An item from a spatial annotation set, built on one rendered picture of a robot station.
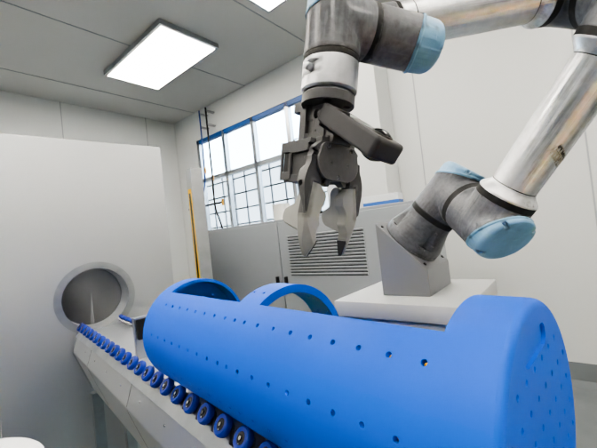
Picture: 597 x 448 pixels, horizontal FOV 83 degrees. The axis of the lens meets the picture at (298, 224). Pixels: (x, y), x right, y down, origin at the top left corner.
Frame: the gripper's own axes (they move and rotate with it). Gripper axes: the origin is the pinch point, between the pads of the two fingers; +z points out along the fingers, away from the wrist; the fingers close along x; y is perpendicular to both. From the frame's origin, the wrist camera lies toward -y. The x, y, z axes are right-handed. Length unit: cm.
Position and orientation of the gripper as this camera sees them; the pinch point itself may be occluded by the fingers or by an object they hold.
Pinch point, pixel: (328, 247)
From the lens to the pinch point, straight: 44.4
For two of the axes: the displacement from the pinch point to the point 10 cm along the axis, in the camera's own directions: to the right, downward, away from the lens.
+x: -7.7, -0.5, -6.3
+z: -0.7, 10.0, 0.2
